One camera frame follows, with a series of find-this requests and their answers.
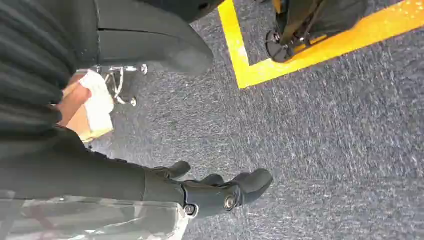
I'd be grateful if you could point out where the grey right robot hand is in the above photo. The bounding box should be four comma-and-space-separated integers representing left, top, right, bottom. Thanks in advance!
0, 0, 274, 220

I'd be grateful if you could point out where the clear plastic cover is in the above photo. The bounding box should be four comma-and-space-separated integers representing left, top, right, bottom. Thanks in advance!
0, 190, 190, 240

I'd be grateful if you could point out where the yellow floor tape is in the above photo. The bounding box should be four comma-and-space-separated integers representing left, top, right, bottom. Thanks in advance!
217, 0, 424, 90

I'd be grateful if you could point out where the black robot foot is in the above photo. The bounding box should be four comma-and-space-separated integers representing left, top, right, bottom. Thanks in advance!
264, 0, 369, 64

